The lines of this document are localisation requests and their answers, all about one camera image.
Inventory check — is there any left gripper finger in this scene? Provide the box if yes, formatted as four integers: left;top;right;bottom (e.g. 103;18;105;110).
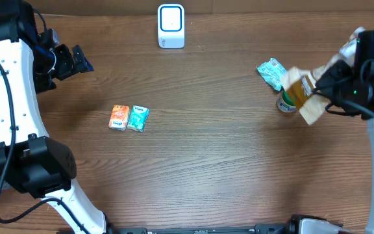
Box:
73;63;94;73
72;45;89;65

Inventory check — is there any beige plastic pouch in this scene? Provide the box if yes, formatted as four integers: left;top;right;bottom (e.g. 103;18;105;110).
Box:
280;27;365;125

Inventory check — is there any orange Kleenex tissue pack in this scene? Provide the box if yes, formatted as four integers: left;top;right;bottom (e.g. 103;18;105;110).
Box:
108;105;131;131

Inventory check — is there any green lid jar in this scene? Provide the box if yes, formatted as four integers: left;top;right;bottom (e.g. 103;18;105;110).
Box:
277;90;297;112

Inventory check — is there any teal Kleenex tissue pack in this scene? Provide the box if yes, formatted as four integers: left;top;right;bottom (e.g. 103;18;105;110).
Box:
127;105;150;132

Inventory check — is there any teal wet wipes pack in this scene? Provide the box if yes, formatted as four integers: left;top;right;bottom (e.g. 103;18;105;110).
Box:
256;58;287;92

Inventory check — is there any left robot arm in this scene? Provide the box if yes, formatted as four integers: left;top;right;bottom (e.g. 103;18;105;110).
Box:
0;0;116;233

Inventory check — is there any white barcode scanner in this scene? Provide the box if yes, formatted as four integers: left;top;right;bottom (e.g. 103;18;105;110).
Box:
157;3;185;49

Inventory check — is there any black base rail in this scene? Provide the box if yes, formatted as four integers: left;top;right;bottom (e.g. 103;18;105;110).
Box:
108;214;347;234

